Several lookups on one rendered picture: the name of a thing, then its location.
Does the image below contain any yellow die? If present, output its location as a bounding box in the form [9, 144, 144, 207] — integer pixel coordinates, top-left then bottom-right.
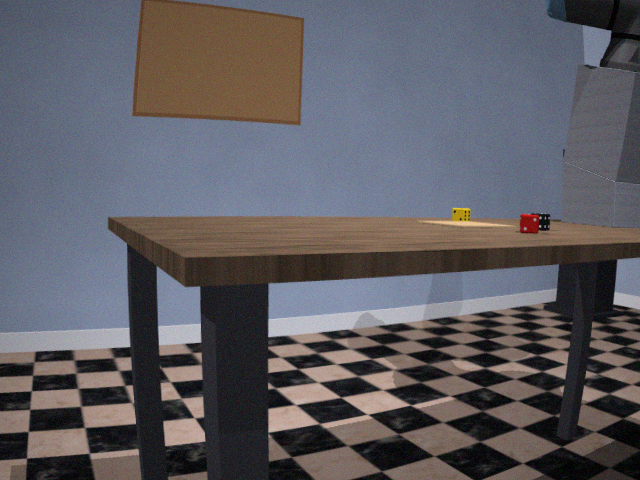
[452, 208, 470, 222]

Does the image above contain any red die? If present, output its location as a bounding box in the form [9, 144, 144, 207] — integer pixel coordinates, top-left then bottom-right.
[520, 214, 539, 234]

